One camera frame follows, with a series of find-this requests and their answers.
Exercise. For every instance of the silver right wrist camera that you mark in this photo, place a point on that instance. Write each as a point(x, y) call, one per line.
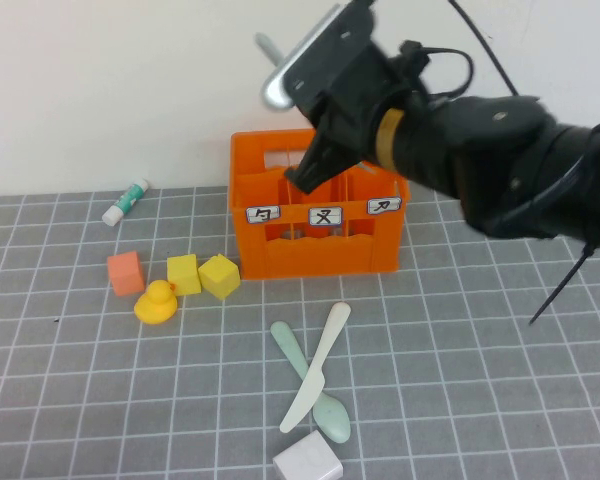
point(275, 92)

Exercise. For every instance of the grey checked tablecloth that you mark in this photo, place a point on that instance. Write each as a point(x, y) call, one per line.
point(480, 360)

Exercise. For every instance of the orange plastic cutlery crate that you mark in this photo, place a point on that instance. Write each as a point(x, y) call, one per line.
point(320, 260)

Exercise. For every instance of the yellow rubber duck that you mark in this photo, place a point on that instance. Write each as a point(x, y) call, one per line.
point(154, 307)

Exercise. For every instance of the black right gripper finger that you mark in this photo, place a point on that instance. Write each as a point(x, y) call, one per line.
point(315, 150)
point(337, 162)

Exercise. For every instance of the mint green plastic spoon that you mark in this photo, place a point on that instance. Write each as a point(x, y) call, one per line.
point(332, 417)

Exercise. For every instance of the pale lilac white block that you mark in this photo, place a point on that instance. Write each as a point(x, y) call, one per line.
point(307, 460)

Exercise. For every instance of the paper label fork character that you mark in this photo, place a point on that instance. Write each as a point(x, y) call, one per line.
point(325, 216)

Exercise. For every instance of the yellow foam cube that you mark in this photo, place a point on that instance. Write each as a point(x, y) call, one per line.
point(220, 277)
point(183, 276)

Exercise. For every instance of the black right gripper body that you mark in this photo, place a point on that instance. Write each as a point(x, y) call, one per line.
point(350, 75)

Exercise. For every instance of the cream plastic knife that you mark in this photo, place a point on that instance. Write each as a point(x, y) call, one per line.
point(307, 395)

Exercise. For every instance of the paper label knife character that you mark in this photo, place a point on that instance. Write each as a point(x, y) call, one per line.
point(384, 206)

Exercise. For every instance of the orange foam cube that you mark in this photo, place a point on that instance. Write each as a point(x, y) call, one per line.
point(126, 275)

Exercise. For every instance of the paper label spoon character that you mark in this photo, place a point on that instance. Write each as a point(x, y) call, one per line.
point(262, 215)

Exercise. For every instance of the white green glue stick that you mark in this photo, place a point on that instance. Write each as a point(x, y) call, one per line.
point(125, 203)

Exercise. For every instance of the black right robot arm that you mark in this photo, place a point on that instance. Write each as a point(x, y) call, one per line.
point(505, 165)

